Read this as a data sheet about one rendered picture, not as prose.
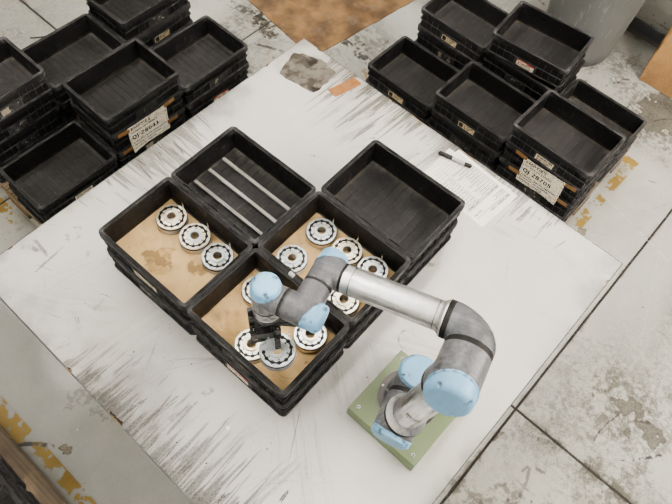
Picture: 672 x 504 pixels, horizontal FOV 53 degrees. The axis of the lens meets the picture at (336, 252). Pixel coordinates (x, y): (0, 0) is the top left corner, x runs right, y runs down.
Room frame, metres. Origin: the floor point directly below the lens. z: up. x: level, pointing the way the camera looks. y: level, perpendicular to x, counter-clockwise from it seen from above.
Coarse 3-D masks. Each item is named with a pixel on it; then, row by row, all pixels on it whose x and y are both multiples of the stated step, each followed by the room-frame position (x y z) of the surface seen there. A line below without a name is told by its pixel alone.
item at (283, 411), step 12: (228, 360) 0.70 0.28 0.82; (336, 360) 0.78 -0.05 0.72; (240, 372) 0.67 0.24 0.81; (324, 372) 0.73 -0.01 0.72; (252, 384) 0.65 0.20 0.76; (312, 384) 0.69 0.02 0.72; (264, 396) 0.62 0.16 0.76; (300, 396) 0.65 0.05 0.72; (276, 408) 0.60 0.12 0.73; (288, 408) 0.60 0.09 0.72
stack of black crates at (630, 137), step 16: (576, 80) 2.53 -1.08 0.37; (576, 96) 2.52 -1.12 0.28; (592, 96) 2.48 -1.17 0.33; (608, 96) 2.45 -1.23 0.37; (592, 112) 2.43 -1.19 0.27; (608, 112) 2.41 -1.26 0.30; (624, 112) 2.37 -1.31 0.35; (624, 128) 2.35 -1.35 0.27; (640, 128) 2.26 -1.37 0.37; (624, 144) 2.15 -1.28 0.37
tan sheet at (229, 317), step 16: (256, 272) 1.00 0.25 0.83; (240, 288) 0.94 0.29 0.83; (224, 304) 0.87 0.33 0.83; (240, 304) 0.88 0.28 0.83; (208, 320) 0.81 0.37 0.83; (224, 320) 0.82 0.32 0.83; (240, 320) 0.83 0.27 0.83; (224, 336) 0.77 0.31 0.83; (288, 368) 0.69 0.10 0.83; (288, 384) 0.64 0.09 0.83
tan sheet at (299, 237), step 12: (312, 216) 1.24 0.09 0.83; (300, 228) 1.19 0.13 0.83; (336, 228) 1.21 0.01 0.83; (288, 240) 1.13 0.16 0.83; (300, 240) 1.14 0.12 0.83; (276, 252) 1.08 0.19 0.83; (312, 252) 1.10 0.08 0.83; (348, 252) 1.12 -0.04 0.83; (312, 264) 1.06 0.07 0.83; (300, 276) 1.01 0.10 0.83
